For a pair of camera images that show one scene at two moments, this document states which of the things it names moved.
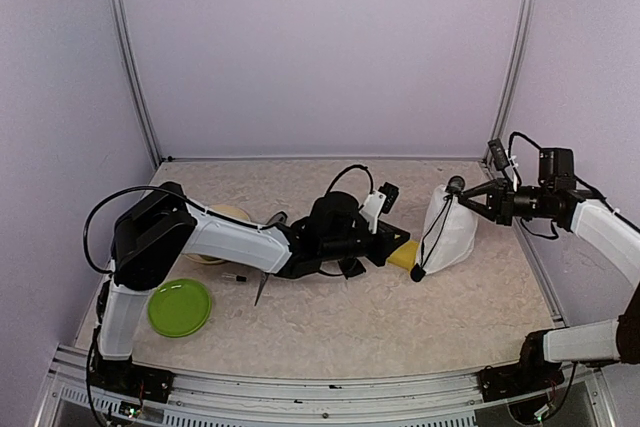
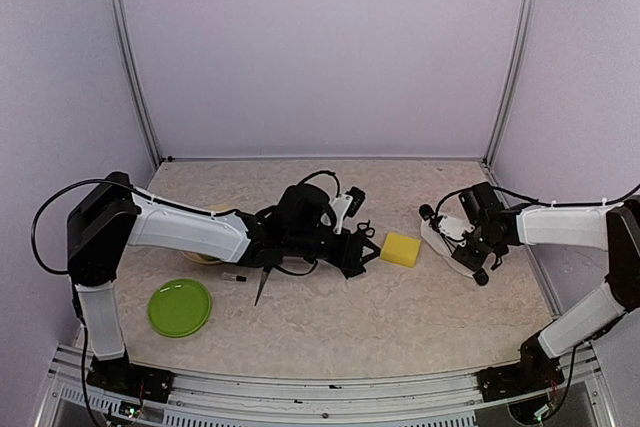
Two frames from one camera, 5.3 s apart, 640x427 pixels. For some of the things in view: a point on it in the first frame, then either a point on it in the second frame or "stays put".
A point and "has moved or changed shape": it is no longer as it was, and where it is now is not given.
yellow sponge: (404, 255) stays put
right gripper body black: (506, 207) -> (482, 243)
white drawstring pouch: (449, 231) has moved or changed shape
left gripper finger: (393, 234) -> (365, 242)
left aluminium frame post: (130, 58) stays put
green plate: (179, 307) stays put
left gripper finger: (379, 254) -> (367, 253)
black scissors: (263, 281) stays put
